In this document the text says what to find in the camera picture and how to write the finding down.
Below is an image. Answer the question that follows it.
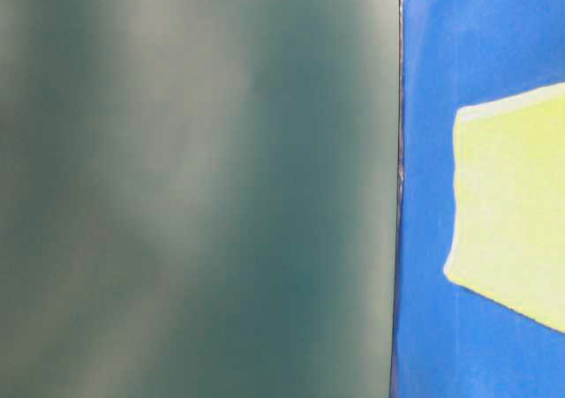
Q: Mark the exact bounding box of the yellow towel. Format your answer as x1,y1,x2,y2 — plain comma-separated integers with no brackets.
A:
443,83,564,332

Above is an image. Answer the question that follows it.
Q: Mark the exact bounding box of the blue table mat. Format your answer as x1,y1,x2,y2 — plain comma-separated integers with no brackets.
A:
391,0,564,397

